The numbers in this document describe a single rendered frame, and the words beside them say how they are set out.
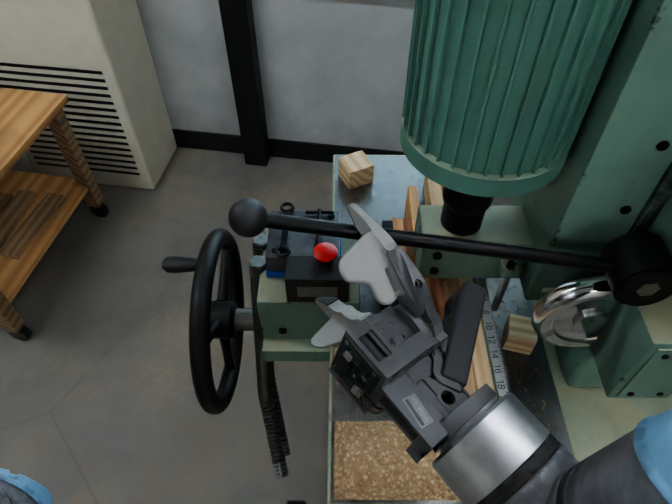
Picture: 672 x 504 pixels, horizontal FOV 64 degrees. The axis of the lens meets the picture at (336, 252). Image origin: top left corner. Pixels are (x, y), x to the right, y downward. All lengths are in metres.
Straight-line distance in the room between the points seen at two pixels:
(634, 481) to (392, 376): 0.19
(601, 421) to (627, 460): 0.51
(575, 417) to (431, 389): 0.42
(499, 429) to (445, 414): 0.05
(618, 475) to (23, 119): 1.84
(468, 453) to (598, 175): 0.30
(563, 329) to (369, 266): 0.29
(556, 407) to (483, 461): 0.43
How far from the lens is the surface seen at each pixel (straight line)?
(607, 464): 0.39
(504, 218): 0.72
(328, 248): 0.67
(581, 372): 0.85
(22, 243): 2.05
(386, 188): 0.93
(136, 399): 1.80
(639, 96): 0.54
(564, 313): 0.65
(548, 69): 0.48
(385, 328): 0.47
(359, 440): 0.65
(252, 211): 0.47
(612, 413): 0.89
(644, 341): 0.62
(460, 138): 0.51
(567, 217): 0.63
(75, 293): 2.10
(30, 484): 0.82
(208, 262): 0.77
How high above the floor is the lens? 1.53
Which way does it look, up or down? 50 degrees down
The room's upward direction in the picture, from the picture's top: straight up
